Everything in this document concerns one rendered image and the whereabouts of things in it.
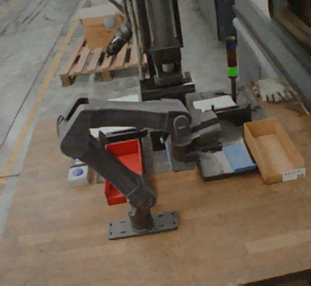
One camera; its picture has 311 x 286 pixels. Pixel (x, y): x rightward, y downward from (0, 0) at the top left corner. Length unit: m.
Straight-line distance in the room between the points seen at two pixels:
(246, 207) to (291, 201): 0.13
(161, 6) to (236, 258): 0.74
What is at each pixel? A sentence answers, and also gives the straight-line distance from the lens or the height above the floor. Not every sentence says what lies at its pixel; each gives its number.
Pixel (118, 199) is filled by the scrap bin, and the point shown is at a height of 0.92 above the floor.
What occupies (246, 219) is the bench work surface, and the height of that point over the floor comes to 0.90.
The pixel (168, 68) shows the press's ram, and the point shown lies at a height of 1.19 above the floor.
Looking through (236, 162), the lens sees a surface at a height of 0.92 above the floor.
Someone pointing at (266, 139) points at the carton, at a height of 0.90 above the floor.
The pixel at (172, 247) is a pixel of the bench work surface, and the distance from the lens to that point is 1.08.
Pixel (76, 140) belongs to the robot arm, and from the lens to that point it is 0.88.
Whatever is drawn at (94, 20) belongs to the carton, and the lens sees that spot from 4.62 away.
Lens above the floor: 1.72
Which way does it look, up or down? 32 degrees down
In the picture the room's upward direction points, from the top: 10 degrees counter-clockwise
